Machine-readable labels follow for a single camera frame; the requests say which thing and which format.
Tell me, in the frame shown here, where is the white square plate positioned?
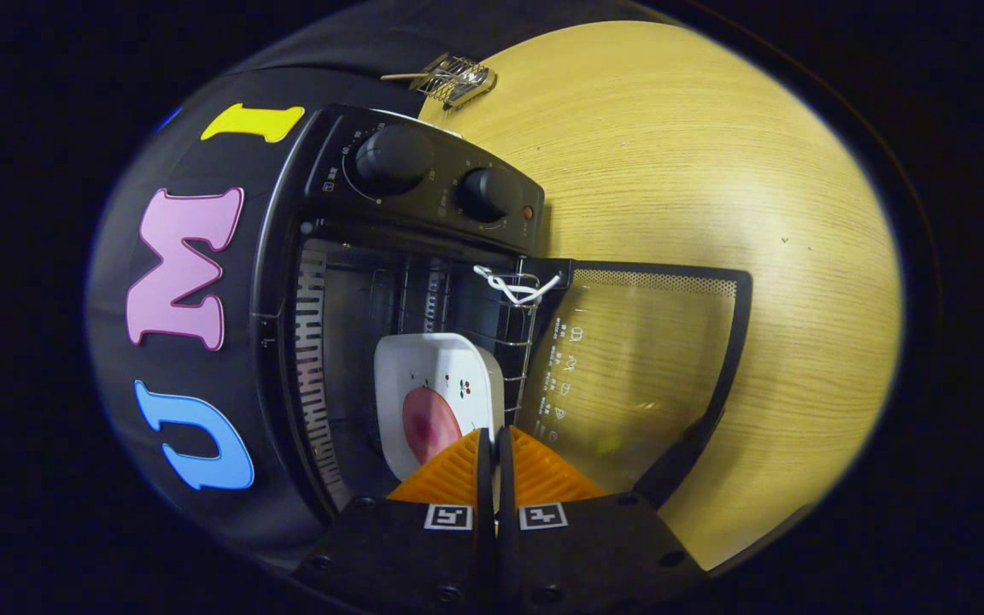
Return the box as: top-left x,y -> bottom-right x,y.
373,332 -> 506,481

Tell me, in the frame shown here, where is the black toaster oven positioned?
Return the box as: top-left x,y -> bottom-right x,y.
253,104 -> 753,522

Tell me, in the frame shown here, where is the gold wire basket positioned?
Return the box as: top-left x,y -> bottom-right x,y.
411,53 -> 497,110

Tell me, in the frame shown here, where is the pink meat slice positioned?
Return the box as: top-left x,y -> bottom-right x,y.
402,386 -> 464,466

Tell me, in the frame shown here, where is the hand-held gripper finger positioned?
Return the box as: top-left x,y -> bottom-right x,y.
296,427 -> 495,615
496,425 -> 711,615

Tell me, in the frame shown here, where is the white cord tie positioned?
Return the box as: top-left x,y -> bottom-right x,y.
473,265 -> 563,307

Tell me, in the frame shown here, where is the metal oven wire rack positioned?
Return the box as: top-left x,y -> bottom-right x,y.
398,265 -> 542,413

